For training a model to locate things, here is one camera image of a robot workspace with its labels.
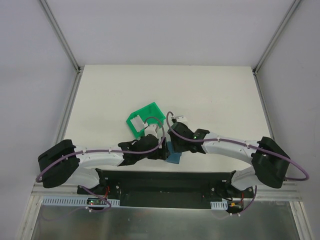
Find white cable duct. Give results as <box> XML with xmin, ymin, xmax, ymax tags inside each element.
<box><xmin>42</xmin><ymin>196</ymin><xmax>110</xmax><ymax>208</ymax></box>
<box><xmin>210</xmin><ymin>200</ymin><xmax>228</xmax><ymax>211</ymax></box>

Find green plastic bin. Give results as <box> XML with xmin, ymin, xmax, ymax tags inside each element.
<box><xmin>126</xmin><ymin>102</ymin><xmax>166</xmax><ymax>139</ymax></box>

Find left white cable duct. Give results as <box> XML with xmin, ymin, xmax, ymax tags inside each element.
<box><xmin>42</xmin><ymin>196</ymin><xmax>110</xmax><ymax>208</ymax></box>

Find aluminium front rail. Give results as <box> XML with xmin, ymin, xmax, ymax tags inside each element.
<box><xmin>31</xmin><ymin>181</ymin><xmax>302</xmax><ymax>202</ymax></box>

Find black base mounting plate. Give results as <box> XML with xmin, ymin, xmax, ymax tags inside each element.
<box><xmin>90</xmin><ymin>170</ymin><xmax>254</xmax><ymax>209</ymax></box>

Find blue leather card holder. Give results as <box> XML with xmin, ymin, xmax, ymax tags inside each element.
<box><xmin>165</xmin><ymin>141</ymin><xmax>182</xmax><ymax>164</ymax></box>

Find right white cable duct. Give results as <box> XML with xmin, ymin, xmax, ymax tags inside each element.
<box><xmin>210</xmin><ymin>200</ymin><xmax>228</xmax><ymax>211</ymax></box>

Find right aluminium frame post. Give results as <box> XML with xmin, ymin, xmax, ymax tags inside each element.
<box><xmin>252</xmin><ymin>0</ymin><xmax>304</xmax><ymax>76</ymax></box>

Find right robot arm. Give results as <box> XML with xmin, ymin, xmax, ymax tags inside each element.
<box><xmin>167</xmin><ymin>121</ymin><xmax>289</xmax><ymax>198</ymax></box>

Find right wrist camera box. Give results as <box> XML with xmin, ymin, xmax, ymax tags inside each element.
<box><xmin>173</xmin><ymin>115</ymin><xmax>188</xmax><ymax>125</ymax></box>

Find aluminium frame post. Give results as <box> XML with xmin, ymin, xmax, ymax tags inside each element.
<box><xmin>252</xmin><ymin>0</ymin><xmax>304</xmax><ymax>76</ymax></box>
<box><xmin>38</xmin><ymin>0</ymin><xmax>82</xmax><ymax>74</ymax></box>

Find left aluminium frame post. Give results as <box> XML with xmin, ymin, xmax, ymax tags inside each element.
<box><xmin>38</xmin><ymin>0</ymin><xmax>82</xmax><ymax>74</ymax></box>

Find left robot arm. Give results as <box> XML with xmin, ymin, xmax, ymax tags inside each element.
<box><xmin>35</xmin><ymin>134</ymin><xmax>170</xmax><ymax>195</ymax></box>

